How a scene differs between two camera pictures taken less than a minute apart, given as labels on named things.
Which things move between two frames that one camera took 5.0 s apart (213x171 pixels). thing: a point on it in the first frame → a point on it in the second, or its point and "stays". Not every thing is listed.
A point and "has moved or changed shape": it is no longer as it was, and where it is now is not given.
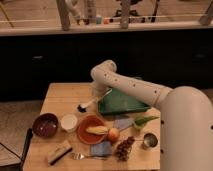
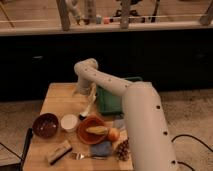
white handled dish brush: (83, 107) has moved or changed shape
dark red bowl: (44, 125) stays
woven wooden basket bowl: (87, 137) stays
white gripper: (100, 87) → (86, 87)
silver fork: (79, 156) stays
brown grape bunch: (123, 148) stays
